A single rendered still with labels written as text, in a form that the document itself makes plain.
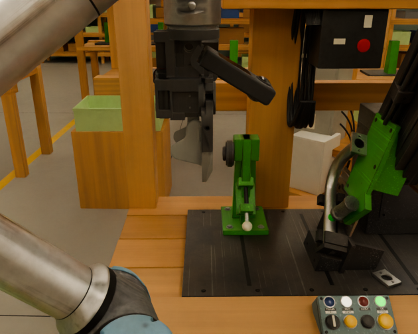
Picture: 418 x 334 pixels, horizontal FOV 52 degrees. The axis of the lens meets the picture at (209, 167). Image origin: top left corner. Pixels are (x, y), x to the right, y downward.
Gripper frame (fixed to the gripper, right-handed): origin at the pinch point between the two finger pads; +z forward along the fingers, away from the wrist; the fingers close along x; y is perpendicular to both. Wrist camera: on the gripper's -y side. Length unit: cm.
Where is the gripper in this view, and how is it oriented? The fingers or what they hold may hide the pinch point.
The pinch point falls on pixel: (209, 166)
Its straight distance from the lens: 64.3
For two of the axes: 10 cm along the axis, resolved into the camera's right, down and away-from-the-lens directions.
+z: 0.0, 9.3, 3.8
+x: 0.1, 3.8, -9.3
